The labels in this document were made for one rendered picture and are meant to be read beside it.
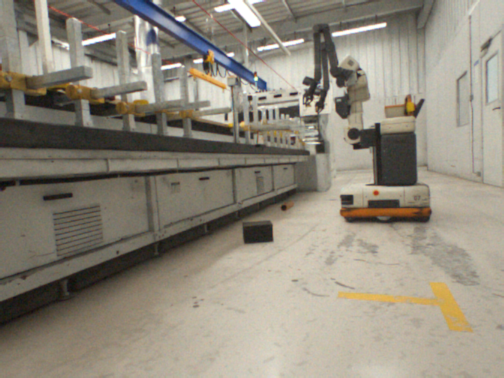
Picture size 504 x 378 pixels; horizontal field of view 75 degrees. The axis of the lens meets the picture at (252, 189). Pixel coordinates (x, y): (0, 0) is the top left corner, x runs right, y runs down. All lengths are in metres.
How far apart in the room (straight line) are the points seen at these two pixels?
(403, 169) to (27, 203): 2.39
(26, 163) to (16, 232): 0.35
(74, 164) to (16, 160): 0.21
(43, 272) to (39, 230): 0.17
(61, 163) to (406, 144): 2.29
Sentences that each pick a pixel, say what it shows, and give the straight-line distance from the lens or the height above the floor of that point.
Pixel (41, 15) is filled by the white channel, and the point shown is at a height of 1.57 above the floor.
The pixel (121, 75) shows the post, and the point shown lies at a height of 0.95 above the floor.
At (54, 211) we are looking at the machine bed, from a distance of 1.61.
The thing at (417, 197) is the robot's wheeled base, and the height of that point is 0.20.
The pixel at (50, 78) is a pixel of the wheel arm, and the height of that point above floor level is 0.82.
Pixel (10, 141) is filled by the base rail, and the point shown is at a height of 0.63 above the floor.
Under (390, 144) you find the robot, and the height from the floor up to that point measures 0.61.
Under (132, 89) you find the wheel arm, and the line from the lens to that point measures 1.32.
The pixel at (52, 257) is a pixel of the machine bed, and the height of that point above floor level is 0.19.
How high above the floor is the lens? 0.52
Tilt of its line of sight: 4 degrees down
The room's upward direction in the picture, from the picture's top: 4 degrees counter-clockwise
